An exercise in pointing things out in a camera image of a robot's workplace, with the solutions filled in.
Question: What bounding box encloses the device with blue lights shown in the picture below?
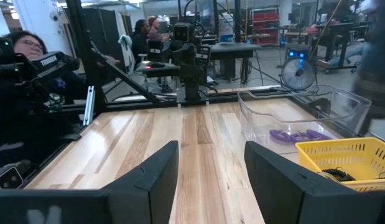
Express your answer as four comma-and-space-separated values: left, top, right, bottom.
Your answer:
284, 43, 310, 62

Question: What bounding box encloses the clear plastic bin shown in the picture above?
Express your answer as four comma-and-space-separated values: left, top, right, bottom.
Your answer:
237, 84, 373, 156

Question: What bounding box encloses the yellow plastic basket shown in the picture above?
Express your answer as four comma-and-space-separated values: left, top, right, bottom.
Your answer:
295, 137, 385, 193

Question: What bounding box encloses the red storage shelf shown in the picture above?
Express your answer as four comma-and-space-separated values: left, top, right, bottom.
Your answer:
250, 6, 281, 47

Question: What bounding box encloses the black floor fan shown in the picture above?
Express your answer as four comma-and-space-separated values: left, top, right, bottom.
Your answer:
281, 57, 317, 91

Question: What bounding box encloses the person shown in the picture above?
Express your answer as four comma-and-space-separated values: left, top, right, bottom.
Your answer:
131, 19, 151, 63
4, 30, 121, 103
147, 16, 168, 43
350, 0, 385, 138
315, 42, 372, 69

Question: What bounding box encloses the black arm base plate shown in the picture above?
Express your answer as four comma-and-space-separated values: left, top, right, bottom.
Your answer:
175, 86, 210, 105

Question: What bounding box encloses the black workbench frame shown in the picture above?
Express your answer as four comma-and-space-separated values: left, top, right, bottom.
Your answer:
316, 21, 372, 71

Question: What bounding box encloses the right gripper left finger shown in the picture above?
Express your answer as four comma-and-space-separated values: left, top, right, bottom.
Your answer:
101, 140, 180, 224

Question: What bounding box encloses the small dark grey table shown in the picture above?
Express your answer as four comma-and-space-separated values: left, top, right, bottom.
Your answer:
136, 60, 180, 78

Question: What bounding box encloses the small table-level camera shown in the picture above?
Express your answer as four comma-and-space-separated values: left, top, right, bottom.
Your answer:
0, 166, 24, 190

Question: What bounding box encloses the silver aluminium extrusion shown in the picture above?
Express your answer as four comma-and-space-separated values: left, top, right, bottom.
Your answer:
82, 85, 96, 126

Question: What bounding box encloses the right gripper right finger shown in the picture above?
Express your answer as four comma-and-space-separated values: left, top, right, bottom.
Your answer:
244, 141, 308, 224

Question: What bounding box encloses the dark pedestal desk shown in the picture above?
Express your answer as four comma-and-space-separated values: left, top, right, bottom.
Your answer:
209, 42, 262, 80

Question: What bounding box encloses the dark room divider panel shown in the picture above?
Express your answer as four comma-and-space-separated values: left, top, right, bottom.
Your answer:
83, 7, 132, 83

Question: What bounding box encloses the light cloth over chair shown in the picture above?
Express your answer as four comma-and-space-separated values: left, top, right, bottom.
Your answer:
117, 34, 136, 75

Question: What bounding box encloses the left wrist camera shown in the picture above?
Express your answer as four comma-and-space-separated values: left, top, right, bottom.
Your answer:
172, 21, 192, 44

